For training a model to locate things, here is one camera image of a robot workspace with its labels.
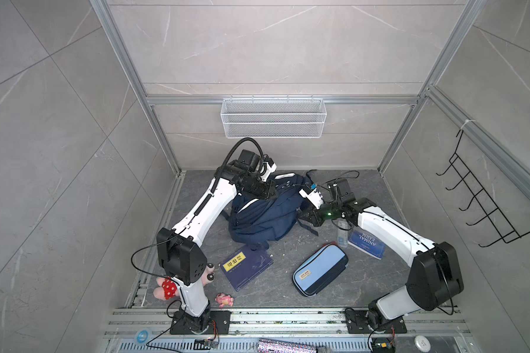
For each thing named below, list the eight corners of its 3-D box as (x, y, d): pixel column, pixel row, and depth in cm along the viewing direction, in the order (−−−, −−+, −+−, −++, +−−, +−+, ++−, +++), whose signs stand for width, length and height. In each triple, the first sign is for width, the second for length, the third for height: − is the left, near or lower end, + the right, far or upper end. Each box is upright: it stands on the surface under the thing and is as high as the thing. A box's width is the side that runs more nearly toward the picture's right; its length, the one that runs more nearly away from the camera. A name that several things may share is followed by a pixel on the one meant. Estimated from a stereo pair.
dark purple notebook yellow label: (237, 292, 82) (236, 290, 80) (220, 265, 88) (219, 263, 86) (276, 261, 89) (276, 259, 88) (258, 239, 96) (258, 237, 94)
